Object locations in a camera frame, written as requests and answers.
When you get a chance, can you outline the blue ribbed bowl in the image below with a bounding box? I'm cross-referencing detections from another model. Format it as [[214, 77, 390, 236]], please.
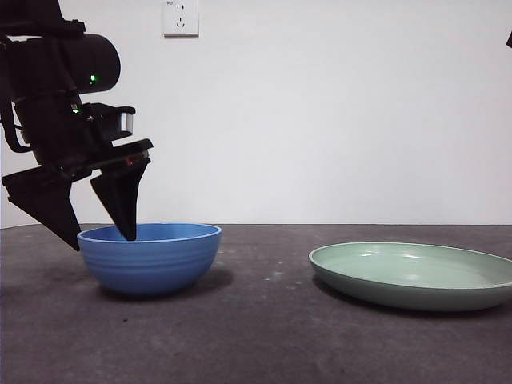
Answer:
[[76, 222, 223, 298]]

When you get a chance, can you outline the pale green plate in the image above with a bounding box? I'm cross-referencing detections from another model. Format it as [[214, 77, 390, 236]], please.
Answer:
[[308, 241, 512, 313]]

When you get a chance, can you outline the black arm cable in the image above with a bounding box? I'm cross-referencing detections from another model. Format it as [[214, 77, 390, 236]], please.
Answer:
[[0, 103, 31, 155]]

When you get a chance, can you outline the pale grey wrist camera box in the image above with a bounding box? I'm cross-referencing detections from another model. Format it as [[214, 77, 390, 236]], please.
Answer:
[[90, 104, 136, 137]]

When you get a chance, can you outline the white wall socket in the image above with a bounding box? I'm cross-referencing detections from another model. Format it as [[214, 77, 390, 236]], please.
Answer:
[[162, 0, 200, 40]]

